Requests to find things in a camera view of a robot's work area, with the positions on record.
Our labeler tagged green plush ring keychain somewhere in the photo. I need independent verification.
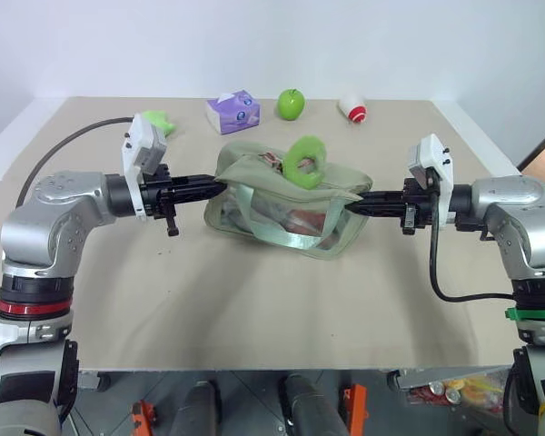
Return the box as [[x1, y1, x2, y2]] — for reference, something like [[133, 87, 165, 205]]
[[282, 134, 329, 191]]

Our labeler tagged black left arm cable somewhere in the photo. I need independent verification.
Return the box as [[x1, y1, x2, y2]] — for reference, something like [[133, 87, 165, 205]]
[[15, 116, 135, 205]]

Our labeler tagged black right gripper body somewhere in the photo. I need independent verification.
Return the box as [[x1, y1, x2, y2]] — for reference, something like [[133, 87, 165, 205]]
[[401, 178, 437, 236]]

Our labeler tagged light green plush toy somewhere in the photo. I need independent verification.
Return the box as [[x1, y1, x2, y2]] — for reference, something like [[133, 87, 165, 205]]
[[140, 109, 177, 139]]

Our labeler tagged purple tissue pack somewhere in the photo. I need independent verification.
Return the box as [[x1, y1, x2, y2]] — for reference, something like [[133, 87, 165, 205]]
[[205, 89, 262, 135]]

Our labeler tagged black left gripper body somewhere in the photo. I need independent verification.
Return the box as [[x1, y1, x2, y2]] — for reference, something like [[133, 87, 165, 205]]
[[140, 162, 183, 238]]

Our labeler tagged green zip pouch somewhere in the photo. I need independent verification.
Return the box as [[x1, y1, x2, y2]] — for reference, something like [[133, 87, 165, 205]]
[[203, 140, 374, 263]]

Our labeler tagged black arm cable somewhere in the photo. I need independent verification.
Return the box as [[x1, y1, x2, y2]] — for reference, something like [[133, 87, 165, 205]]
[[15, 116, 135, 205], [429, 190, 517, 303]]

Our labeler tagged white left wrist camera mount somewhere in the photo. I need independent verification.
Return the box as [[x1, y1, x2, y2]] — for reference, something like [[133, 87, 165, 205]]
[[120, 113, 169, 223]]

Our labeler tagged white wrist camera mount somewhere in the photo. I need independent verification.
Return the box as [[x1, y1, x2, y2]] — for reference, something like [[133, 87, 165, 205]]
[[407, 134, 455, 231], [120, 113, 169, 223]]

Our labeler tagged white and red cup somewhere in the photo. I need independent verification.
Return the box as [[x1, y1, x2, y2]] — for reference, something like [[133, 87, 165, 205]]
[[337, 88, 370, 124]]

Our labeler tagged green apple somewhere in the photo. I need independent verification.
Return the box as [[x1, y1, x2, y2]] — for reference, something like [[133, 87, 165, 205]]
[[277, 87, 306, 122]]

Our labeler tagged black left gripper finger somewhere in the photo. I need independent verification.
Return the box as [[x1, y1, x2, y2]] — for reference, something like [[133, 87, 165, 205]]
[[176, 183, 226, 202], [171, 173, 219, 186]]

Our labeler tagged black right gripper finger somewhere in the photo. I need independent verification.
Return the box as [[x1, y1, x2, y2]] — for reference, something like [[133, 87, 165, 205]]
[[358, 190, 408, 204], [347, 202, 408, 218]]

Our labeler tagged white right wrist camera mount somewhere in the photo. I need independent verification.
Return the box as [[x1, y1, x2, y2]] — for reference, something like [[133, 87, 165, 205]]
[[407, 134, 455, 231]]

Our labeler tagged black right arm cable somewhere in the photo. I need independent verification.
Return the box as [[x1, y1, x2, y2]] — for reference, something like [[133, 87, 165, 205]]
[[429, 190, 517, 303]]

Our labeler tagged orange clamp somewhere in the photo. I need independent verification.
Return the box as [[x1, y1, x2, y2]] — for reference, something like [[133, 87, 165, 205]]
[[131, 400, 158, 436], [342, 383, 369, 436]]

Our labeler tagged bin of mixed items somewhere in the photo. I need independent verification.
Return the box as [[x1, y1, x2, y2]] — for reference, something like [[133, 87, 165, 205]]
[[406, 367, 514, 414]]

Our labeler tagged dark rounded shape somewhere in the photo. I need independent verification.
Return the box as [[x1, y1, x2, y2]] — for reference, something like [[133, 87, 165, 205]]
[[279, 372, 346, 436], [170, 380, 219, 436]]

